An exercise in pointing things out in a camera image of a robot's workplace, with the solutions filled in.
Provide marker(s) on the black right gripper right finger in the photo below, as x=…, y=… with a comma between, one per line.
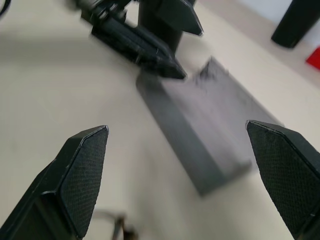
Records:
x=285, y=175

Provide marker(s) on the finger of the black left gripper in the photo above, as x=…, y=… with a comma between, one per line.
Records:
x=182, y=15
x=140, y=47

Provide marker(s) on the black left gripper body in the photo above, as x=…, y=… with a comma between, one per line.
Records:
x=100, y=8

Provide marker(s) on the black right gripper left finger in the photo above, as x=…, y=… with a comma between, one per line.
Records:
x=75, y=180

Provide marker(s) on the grey glasses case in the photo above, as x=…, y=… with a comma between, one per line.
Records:
x=212, y=120

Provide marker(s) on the black tapered cylinder container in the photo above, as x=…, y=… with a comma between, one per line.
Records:
x=292, y=25

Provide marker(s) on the red flat object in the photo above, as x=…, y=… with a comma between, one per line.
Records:
x=314, y=58

